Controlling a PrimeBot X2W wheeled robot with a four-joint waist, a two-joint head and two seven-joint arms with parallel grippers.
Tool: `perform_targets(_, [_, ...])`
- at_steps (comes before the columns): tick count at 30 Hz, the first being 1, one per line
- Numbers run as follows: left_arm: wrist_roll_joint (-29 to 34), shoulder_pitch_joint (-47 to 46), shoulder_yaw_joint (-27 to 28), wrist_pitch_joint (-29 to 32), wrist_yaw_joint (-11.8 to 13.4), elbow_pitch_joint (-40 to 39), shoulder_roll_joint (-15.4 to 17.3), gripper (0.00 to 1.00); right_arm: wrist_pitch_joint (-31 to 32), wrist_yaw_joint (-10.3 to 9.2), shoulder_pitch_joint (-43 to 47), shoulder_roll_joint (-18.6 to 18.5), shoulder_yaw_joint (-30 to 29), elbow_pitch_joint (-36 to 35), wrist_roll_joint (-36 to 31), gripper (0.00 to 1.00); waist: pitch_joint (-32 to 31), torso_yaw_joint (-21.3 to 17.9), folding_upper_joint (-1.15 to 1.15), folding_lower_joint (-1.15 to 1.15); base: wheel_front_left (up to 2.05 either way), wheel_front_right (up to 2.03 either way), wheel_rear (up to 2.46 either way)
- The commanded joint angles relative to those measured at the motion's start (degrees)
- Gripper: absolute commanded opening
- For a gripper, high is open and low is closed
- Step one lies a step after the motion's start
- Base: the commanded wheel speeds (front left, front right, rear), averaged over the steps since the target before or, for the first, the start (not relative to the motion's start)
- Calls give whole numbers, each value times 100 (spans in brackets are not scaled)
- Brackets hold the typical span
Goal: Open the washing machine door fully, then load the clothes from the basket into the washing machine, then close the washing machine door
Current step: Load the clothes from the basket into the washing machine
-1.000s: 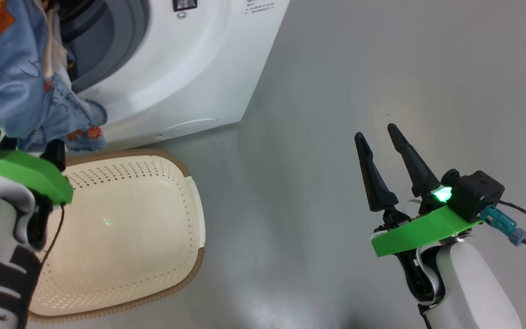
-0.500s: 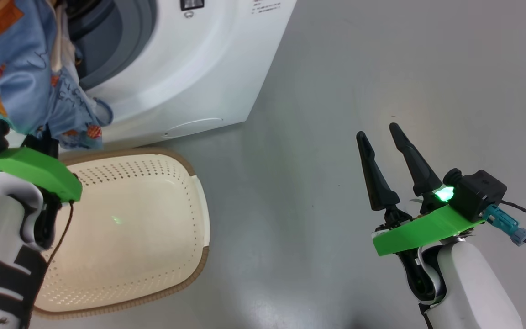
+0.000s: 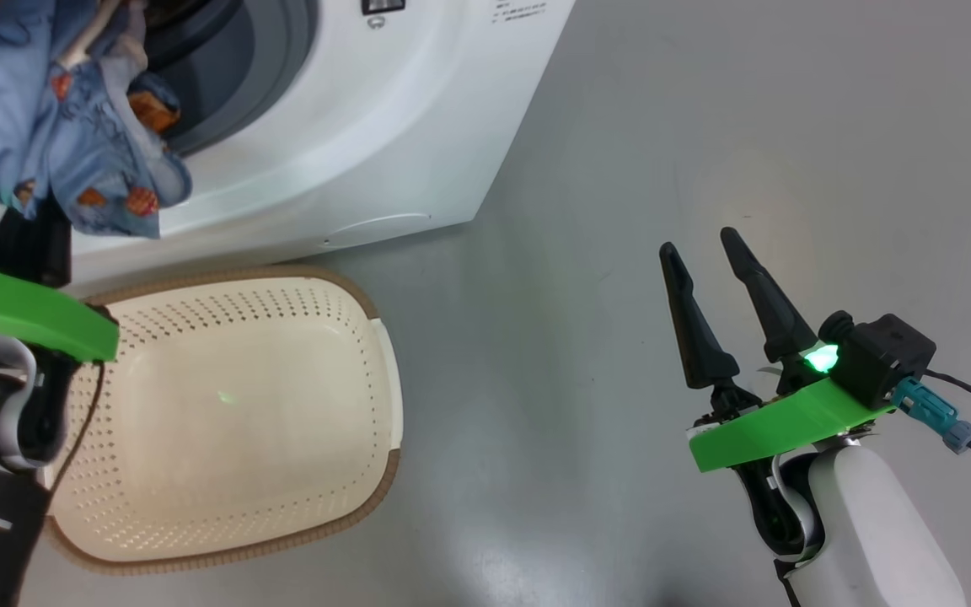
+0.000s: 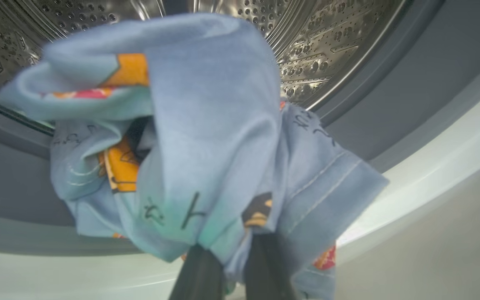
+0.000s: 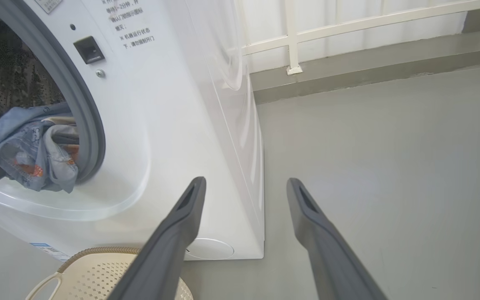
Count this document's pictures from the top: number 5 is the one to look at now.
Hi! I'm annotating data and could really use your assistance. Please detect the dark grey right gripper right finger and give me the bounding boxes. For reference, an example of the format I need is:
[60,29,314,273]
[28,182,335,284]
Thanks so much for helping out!
[286,178,388,300]

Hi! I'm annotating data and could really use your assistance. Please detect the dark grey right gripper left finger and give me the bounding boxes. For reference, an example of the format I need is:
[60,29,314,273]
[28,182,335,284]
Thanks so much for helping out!
[106,175,207,300]

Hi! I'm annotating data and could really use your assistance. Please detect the blue printed clothes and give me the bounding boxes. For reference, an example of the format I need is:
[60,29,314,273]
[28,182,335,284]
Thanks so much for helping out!
[0,103,80,193]

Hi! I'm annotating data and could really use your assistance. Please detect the cream perforated laundry basket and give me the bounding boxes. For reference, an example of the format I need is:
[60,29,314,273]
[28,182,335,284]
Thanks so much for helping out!
[25,247,194,300]

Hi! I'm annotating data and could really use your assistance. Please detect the white front-load washing machine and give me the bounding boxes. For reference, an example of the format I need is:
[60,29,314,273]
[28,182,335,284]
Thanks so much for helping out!
[0,0,265,261]

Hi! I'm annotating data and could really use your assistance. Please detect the blue energy label sticker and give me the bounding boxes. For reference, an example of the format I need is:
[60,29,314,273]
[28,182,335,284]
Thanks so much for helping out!
[30,242,70,262]

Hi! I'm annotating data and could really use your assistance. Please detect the white metal railing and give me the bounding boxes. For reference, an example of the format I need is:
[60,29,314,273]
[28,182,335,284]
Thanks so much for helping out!
[240,0,480,75]

